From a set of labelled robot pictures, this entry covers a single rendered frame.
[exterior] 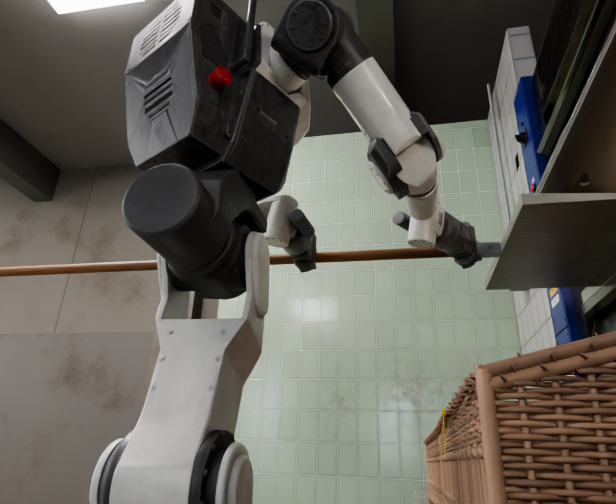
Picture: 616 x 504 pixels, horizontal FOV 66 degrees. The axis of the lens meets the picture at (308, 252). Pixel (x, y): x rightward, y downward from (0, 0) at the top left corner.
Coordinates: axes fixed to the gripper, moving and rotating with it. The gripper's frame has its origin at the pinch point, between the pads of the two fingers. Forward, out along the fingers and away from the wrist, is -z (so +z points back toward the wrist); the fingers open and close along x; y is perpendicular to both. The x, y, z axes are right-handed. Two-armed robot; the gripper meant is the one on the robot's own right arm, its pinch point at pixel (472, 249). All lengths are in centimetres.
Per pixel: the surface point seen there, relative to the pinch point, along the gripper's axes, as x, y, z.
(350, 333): 9, 110, -75
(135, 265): -1, 81, 57
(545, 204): -1.8, -24.5, 14.8
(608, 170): 17.0, -32.2, -13.1
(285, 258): -1, 42, 30
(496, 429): -51, -38, 77
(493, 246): 0.2, -4.8, -2.3
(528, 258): -1.8, -9.9, -11.2
